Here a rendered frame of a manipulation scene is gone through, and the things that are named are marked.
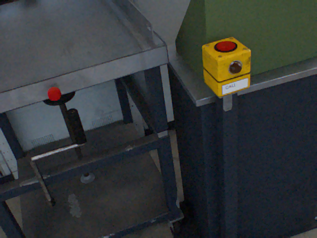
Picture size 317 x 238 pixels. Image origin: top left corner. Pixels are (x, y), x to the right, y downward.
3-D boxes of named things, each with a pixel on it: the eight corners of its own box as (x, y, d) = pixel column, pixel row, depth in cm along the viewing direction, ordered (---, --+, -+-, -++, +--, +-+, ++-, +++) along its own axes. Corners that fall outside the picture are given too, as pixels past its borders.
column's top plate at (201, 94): (287, 21, 126) (287, 15, 125) (352, 64, 101) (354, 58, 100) (159, 52, 120) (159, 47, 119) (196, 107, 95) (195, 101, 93)
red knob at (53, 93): (63, 100, 92) (59, 89, 90) (50, 103, 91) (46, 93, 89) (60, 91, 95) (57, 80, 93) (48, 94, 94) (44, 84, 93)
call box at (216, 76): (251, 89, 85) (252, 49, 79) (219, 99, 84) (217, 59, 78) (233, 73, 92) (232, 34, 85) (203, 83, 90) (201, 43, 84)
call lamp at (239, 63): (245, 74, 81) (245, 60, 79) (231, 79, 80) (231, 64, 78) (241, 71, 82) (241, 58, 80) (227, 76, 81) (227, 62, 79)
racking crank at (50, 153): (49, 210, 111) (12, 132, 93) (48, 202, 114) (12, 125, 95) (103, 191, 114) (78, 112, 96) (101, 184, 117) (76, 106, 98)
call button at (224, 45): (238, 52, 81) (238, 45, 80) (222, 57, 80) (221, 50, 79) (229, 45, 84) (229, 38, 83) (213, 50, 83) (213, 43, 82)
